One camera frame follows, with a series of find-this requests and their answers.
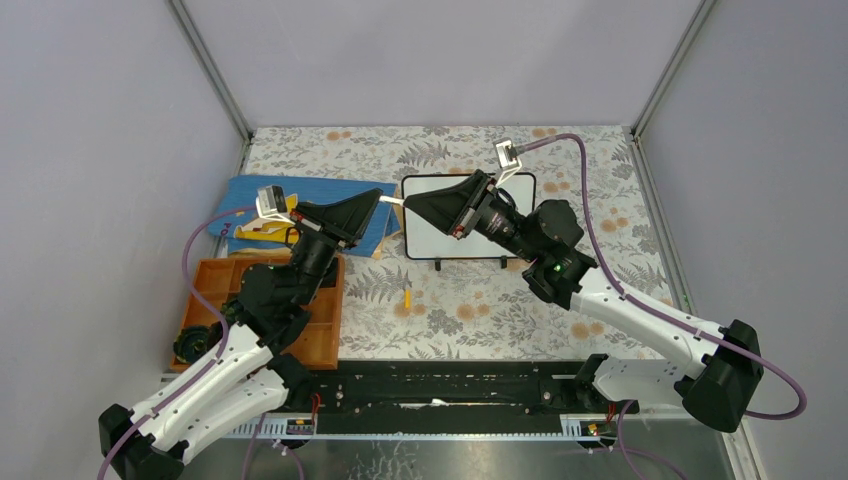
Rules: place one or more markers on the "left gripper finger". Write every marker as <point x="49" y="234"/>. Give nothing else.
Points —
<point x="357" y="223"/>
<point x="367" y="200"/>

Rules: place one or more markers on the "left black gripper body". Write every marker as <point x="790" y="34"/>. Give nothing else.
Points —
<point x="316" y="247"/>

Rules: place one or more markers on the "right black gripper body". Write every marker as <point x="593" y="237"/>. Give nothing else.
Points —
<point x="481" y="207"/>

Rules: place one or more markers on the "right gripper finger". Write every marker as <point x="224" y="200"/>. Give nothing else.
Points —
<point x="445" y="189"/>
<point x="437" y="209"/>

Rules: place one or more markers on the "black framed whiteboard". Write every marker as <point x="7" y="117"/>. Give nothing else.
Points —
<point x="423" y="242"/>

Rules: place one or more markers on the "white marker pen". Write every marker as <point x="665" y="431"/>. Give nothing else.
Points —
<point x="391" y="200"/>

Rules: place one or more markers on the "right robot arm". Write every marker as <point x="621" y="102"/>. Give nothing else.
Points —
<point x="711" y="369"/>

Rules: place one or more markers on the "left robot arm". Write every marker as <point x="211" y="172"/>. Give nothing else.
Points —
<point x="248" y="372"/>

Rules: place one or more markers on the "blue pikachu cloth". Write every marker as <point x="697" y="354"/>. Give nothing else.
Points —
<point x="248" y="232"/>

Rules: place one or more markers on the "floral table mat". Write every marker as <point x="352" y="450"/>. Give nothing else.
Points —
<point x="470" y="309"/>

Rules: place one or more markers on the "dark round object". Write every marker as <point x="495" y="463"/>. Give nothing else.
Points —
<point x="195" y="341"/>

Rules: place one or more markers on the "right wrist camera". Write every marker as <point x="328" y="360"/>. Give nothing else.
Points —
<point x="508" y="160"/>

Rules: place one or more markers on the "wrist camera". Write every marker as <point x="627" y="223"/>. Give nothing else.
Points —
<point x="272" y="203"/>
<point x="508" y="160"/>

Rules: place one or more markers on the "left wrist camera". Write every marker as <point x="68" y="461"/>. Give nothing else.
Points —
<point x="272" y="203"/>

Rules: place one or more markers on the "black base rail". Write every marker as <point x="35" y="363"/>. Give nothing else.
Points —
<point x="459" y="397"/>

